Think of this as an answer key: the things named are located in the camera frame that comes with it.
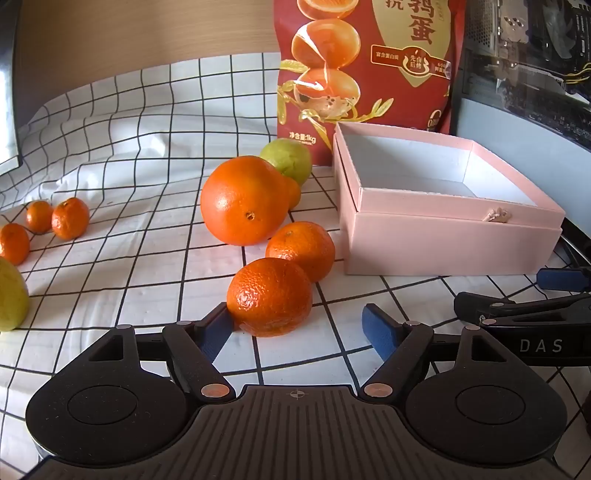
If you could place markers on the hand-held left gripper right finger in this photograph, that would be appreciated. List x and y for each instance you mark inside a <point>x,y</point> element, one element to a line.
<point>381,327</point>

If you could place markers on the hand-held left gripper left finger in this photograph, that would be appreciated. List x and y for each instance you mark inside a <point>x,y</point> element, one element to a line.
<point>214,332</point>

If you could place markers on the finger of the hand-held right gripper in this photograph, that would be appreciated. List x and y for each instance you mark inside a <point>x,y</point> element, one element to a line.
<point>563,279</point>
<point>475,304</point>

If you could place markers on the pink cardboard box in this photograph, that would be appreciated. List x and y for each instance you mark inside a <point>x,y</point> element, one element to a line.
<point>415,244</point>

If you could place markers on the large orange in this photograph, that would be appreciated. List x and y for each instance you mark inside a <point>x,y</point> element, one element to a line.
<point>244,203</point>

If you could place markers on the small orange kumquat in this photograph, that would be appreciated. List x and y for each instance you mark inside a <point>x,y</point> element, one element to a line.
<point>294,194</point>

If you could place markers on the small orange mandarin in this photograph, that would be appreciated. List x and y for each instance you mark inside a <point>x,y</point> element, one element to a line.
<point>70,219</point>
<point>13,243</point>
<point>38,217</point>

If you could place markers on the green guava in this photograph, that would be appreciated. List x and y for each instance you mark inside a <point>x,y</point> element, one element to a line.
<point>10,295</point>
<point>291,157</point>

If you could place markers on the glass-sided computer case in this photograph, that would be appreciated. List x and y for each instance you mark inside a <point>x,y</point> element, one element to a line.
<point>521,69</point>

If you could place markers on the red snack bag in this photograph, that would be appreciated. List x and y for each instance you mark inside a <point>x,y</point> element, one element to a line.
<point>392,69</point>

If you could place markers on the dark monitor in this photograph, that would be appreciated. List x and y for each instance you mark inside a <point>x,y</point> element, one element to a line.
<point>7,115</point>

